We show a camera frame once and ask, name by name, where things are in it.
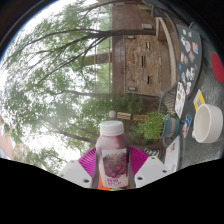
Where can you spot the flat round red coaster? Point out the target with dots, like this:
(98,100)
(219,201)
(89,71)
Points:
(218,68)

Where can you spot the blue yellow striped cone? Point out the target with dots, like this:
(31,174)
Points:
(151,152)

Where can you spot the white sticker sheet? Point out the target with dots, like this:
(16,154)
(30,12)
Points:
(180,98)

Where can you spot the lamp post with globe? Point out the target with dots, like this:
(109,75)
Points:
(125,115)

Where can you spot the black laptop with stickers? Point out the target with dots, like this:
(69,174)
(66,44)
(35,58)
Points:
(190,53)

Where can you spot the yellow card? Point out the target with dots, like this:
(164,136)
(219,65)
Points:
(199,100)

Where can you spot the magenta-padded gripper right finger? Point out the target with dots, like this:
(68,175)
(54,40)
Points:
(152,170)

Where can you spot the silver laptop with stickers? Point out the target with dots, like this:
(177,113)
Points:
(173,156)

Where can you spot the grey wicker chair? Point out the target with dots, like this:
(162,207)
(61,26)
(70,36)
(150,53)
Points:
(168,98)

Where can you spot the pink juice bottle white cap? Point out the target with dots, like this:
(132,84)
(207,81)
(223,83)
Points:
(113,156)

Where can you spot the small blue card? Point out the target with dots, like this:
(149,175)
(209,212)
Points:
(187,126)

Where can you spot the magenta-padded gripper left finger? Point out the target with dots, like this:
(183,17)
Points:
(76,172)

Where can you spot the white ceramic mug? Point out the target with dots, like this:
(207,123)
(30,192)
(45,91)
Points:
(208,123)

